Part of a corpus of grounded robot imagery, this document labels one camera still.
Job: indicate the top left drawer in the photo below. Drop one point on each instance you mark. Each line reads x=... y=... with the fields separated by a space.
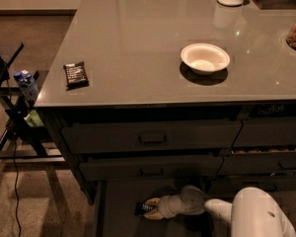
x=151 y=135

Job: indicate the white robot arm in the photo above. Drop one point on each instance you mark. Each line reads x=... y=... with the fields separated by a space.
x=252 y=213

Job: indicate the snack bag in drawer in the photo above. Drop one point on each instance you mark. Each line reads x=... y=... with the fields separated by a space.
x=273 y=111

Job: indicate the white bowl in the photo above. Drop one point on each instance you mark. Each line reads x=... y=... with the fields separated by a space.
x=205 y=58

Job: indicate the blue rxbar blueberry wrapper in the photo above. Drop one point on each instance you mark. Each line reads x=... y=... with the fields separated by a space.
x=142 y=208

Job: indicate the middle left drawer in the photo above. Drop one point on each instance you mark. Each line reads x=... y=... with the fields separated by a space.
x=150 y=167

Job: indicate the bottom right drawer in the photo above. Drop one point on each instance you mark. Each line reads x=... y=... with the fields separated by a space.
x=228 y=186

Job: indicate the black side table stand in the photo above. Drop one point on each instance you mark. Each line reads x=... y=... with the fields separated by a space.
x=12 y=100

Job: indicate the top right drawer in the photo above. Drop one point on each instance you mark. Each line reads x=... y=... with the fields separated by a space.
x=267 y=132

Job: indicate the open bottom left drawer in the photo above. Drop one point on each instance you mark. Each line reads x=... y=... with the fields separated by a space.
x=116 y=216

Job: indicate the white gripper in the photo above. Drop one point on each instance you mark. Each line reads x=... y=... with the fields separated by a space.
x=165 y=208

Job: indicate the middle right drawer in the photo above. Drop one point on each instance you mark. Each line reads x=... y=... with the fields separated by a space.
x=254 y=163

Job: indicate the dark snack bar on counter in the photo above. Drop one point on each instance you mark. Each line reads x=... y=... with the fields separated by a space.
x=76 y=75

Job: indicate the green packet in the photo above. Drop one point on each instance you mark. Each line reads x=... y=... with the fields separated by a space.
x=33 y=119

